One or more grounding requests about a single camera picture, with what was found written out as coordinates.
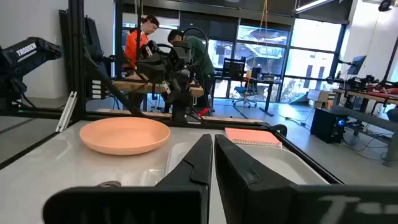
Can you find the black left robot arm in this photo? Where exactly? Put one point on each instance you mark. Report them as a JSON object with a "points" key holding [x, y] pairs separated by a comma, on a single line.
{"points": [[178, 77]]}

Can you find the black computer tower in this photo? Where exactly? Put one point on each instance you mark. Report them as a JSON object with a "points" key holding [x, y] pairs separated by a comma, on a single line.
{"points": [[326, 126]]}

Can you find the black perforated monitor back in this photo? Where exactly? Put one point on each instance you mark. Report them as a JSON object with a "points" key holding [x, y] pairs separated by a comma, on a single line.
{"points": [[234, 69]]}

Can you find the blue office chair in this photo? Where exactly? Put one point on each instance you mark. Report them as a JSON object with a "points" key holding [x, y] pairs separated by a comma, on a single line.
{"points": [[245, 91]]}

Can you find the black Trossen-labelled robot arm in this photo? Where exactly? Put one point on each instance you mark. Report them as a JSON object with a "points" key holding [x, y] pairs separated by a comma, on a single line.
{"points": [[21, 59]]}

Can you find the white aluminium profile bar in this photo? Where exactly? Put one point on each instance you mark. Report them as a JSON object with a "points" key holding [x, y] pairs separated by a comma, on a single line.
{"points": [[66, 112]]}

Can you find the person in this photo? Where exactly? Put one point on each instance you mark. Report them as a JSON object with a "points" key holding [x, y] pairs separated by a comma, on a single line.
{"points": [[135, 46], [200, 59]]}

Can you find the black table edge clamp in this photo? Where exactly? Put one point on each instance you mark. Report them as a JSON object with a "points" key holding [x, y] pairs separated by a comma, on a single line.
{"points": [[280, 129]]}

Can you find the black desk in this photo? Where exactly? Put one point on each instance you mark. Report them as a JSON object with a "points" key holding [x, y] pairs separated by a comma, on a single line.
{"points": [[264, 90]]}

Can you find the black aluminium frame post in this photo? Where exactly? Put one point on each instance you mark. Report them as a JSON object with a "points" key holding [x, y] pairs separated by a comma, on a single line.
{"points": [[76, 62]]}

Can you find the cardboard box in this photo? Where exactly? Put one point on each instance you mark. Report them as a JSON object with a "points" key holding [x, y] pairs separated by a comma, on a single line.
{"points": [[317, 98]]}

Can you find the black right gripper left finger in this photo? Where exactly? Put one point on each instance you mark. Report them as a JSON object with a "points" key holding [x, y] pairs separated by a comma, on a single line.
{"points": [[192, 174]]}

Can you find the wooden work table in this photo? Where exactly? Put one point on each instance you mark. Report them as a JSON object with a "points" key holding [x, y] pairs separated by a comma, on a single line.
{"points": [[136, 86]]}

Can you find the peach round plate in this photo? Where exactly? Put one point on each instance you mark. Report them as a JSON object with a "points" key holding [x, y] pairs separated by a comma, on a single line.
{"points": [[124, 135]]}

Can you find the pink spiral notebook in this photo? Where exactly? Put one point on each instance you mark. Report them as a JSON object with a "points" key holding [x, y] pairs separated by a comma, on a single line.
{"points": [[252, 136]]}

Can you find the grey long work table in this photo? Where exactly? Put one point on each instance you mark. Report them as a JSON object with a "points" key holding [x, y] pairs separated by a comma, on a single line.
{"points": [[367, 118]]}

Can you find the tilted dark monitor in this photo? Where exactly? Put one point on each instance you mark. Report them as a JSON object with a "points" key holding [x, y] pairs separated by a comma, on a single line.
{"points": [[357, 64]]}

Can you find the long ceiling light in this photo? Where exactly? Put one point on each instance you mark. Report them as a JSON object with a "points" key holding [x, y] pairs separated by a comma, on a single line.
{"points": [[311, 5]]}

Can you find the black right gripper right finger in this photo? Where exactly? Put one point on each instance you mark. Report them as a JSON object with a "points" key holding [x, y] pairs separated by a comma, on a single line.
{"points": [[248, 193]]}

